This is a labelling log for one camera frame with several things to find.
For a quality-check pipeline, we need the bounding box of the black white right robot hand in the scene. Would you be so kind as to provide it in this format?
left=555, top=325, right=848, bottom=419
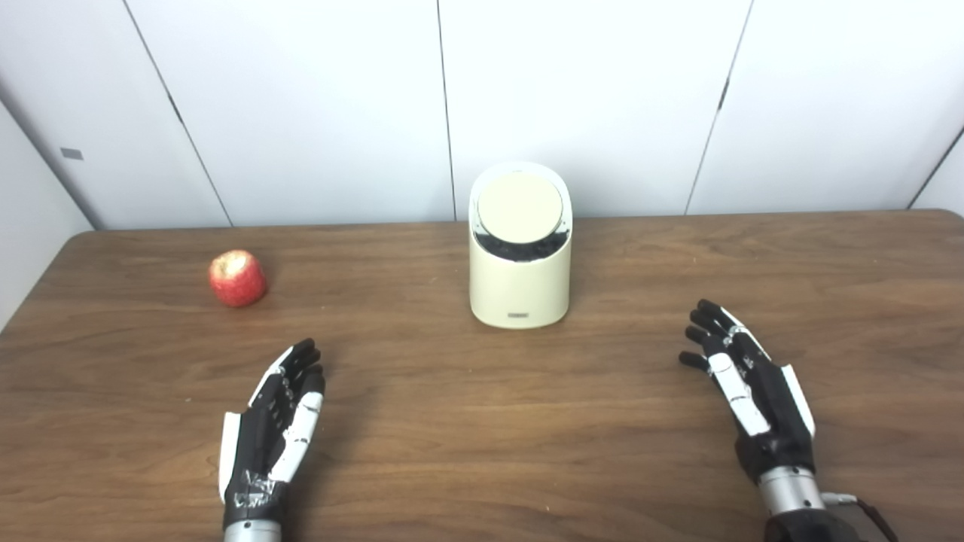
left=679, top=299, right=817, bottom=483

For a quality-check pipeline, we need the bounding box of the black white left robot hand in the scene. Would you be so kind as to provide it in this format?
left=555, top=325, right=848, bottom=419
left=218, top=338, right=326, bottom=528

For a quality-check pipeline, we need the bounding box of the red apple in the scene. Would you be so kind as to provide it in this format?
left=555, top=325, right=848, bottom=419
left=209, top=250, right=268, bottom=308

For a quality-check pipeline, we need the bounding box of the cream-colored bin body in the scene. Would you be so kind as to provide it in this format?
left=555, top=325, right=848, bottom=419
left=468, top=161, right=572, bottom=330

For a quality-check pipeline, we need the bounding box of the cream-colored round bin lid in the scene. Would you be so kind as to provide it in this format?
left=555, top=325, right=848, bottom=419
left=477, top=172, right=564, bottom=243

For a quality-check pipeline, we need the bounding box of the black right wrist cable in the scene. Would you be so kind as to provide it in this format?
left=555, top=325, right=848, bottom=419
left=821, top=492, right=898, bottom=542

